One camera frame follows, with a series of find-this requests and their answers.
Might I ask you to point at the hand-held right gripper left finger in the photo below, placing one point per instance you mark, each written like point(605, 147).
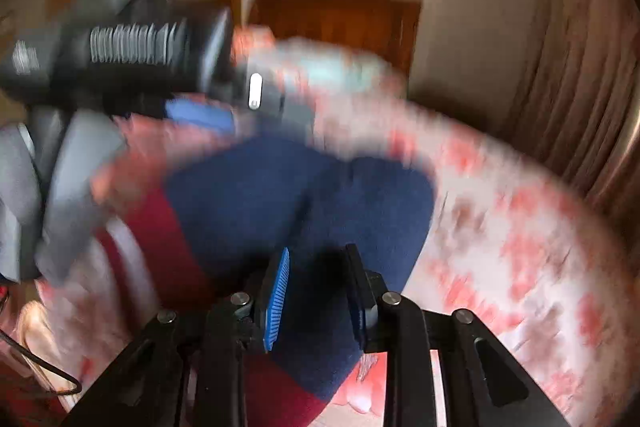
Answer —
point(277, 302)

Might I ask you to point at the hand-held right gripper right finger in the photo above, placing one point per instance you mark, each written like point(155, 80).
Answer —
point(357, 302)

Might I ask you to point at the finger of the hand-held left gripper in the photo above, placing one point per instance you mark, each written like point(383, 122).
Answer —
point(280, 107)
point(200, 116)

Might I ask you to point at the red white striped sweater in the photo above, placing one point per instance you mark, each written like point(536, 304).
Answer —
point(250, 197)

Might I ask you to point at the light blue floral pillow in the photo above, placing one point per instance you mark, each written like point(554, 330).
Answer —
point(325, 67)

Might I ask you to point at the folded pink floral quilt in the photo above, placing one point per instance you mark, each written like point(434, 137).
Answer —
point(252, 39)

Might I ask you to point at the large wooden headboard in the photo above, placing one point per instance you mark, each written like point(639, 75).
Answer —
point(340, 22)

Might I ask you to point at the pink floral bedspread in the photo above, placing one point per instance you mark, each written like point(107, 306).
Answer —
point(500, 232)

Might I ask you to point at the floral beige curtain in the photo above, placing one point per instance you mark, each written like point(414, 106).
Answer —
point(575, 57)

